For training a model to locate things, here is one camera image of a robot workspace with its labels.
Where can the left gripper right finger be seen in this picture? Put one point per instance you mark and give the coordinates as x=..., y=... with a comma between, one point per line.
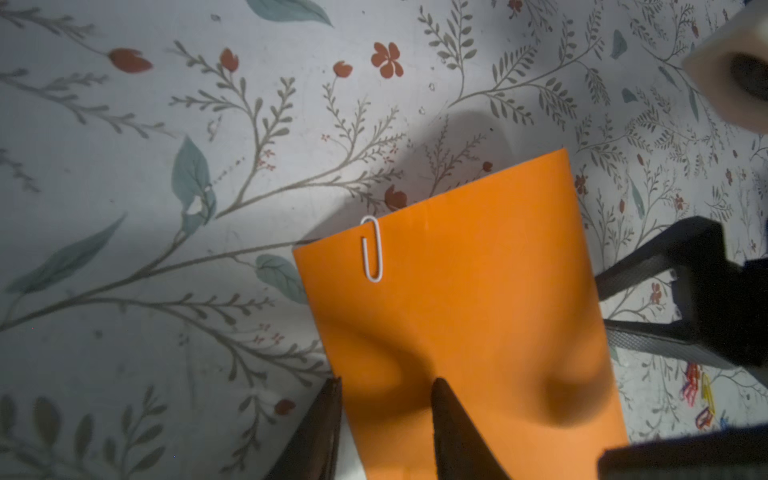
x=460, y=450

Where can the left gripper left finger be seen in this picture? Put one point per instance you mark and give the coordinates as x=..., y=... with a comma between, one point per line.
x=312, y=452

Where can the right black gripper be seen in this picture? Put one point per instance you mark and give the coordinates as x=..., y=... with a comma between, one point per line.
x=722, y=324

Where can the orange paper sheet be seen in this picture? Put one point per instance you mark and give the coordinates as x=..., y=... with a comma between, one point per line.
x=489, y=286

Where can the white paperclip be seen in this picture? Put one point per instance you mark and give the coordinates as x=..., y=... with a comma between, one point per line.
x=373, y=261

